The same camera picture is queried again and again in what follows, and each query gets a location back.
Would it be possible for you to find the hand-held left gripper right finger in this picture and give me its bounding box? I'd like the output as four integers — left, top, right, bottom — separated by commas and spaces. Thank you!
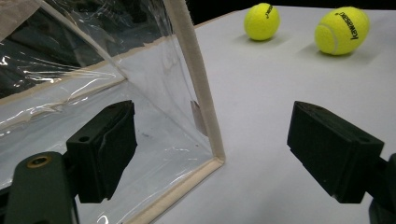
286, 100, 386, 204

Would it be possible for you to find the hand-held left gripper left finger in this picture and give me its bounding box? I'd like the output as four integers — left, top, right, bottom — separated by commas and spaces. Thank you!
64, 100, 138, 204

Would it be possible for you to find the yellow tennis ball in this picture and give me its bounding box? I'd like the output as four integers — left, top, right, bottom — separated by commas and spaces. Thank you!
243, 2, 281, 42
314, 6, 371, 56

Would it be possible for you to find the clear plastic bag beige trim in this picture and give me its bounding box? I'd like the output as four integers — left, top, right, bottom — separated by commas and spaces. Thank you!
0, 0, 226, 224

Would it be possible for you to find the white table sheet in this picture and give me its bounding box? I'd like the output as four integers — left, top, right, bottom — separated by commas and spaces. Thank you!
0, 6, 396, 224

